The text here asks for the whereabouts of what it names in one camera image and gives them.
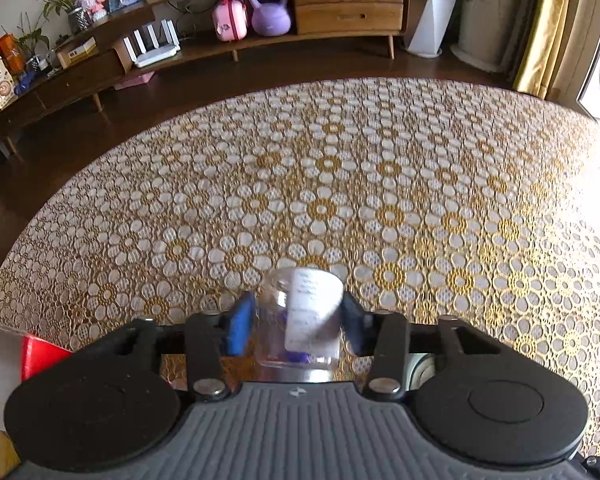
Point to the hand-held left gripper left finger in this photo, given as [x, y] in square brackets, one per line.
[239, 327]

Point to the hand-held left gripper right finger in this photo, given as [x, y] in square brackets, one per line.
[356, 327]

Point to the red cardboard box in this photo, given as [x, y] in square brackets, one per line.
[35, 357]

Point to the lace floral tablecloth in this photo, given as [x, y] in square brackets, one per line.
[330, 160]

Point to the flat pink box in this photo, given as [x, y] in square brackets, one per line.
[135, 80]

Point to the white router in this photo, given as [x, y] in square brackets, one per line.
[152, 52]

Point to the long wooden media cabinet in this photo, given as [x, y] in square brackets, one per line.
[80, 80]

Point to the pink toy case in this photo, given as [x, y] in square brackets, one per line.
[230, 22]

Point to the purple kettlebell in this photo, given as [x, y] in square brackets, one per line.
[270, 17]

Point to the white angular planter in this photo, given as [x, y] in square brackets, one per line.
[432, 22]

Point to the small yellowish box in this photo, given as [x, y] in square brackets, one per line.
[77, 52]

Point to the small blue toy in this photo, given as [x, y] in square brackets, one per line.
[24, 84]

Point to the grey cylindrical appliance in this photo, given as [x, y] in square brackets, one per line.
[495, 15]

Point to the plant in patterned pot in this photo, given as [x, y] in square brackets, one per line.
[79, 19]

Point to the yellow curtain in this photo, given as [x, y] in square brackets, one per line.
[545, 30]

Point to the small leafy potted plant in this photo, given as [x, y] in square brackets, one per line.
[30, 42]

